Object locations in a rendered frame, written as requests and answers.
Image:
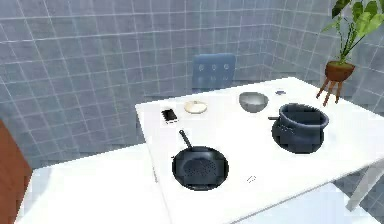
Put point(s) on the cream round plate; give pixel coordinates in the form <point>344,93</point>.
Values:
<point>195,107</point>

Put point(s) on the black phone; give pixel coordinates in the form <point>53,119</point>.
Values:
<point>169,115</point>

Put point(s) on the blue chair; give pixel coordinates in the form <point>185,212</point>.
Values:
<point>213,71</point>

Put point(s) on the black frying pan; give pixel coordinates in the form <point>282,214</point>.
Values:
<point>200,168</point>

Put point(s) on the grey bowl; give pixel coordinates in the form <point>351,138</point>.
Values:
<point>253,101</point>

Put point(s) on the white table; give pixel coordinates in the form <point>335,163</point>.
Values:
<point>253,146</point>

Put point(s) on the small blue flat object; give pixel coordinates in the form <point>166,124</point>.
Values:
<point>280,92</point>

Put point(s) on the dark blue pot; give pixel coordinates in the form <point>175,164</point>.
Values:
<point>300,128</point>

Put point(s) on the green house plant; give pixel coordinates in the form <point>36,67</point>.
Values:
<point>346,50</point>

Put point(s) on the brown wooden cupboard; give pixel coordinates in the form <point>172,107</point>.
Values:
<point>11,180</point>

